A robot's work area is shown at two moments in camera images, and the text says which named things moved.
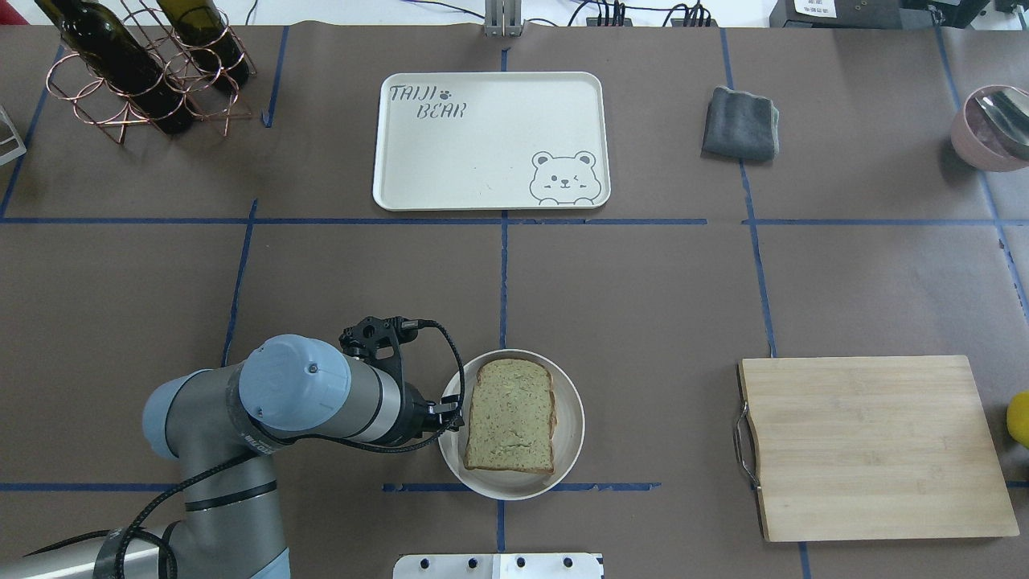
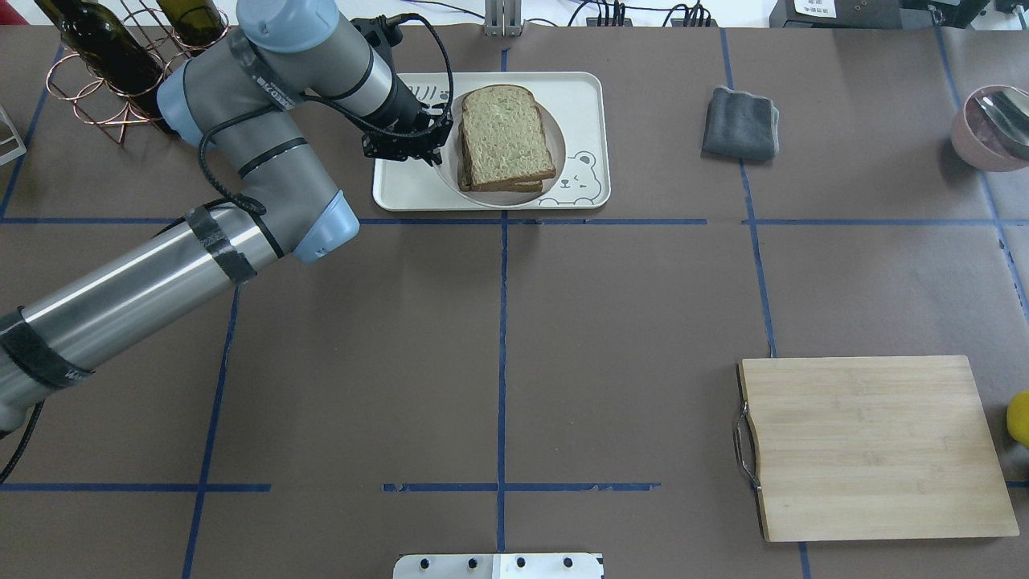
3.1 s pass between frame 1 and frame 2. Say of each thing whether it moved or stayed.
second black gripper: moved
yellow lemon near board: stayed
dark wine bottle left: stayed
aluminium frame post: stayed
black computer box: stayed
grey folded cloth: stayed
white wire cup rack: stayed
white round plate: moved
